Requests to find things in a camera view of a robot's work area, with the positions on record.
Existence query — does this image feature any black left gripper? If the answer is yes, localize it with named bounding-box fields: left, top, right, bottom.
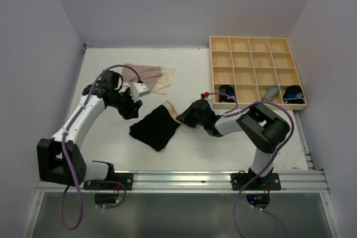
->
left=109, top=87, right=143, bottom=120

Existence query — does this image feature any black underwear tan waistband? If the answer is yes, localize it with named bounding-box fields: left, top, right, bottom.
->
left=129, top=101, right=181, bottom=152

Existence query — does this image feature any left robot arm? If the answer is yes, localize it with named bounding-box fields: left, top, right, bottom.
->
left=37, top=71, right=150, bottom=190

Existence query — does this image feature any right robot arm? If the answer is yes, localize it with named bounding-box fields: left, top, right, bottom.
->
left=176, top=99, right=295, bottom=189

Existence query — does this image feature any dark rolled underwear in tray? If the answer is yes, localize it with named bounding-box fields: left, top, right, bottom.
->
left=219, top=85, right=237, bottom=103

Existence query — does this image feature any pink beige underwear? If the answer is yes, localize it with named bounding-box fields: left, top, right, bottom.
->
left=126, top=64, right=175, bottom=95

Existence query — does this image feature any black blue rolled underwear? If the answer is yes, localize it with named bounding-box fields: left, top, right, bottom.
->
left=282, top=85, right=305, bottom=104

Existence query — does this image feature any wooden compartment tray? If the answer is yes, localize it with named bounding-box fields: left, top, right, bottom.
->
left=209, top=36, right=307, bottom=111

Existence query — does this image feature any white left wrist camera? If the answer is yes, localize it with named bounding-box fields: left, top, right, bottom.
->
left=130, top=82, right=150, bottom=101

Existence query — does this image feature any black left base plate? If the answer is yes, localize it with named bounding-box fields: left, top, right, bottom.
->
left=83, top=172, right=134, bottom=191

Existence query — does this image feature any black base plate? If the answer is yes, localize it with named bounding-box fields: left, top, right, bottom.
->
left=83, top=172, right=134, bottom=191
left=230, top=172, right=282, bottom=191

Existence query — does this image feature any aluminium front rail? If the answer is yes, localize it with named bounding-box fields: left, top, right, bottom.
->
left=35, top=168, right=331, bottom=194

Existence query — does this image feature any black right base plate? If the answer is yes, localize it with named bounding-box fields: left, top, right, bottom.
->
left=230, top=172, right=282, bottom=191

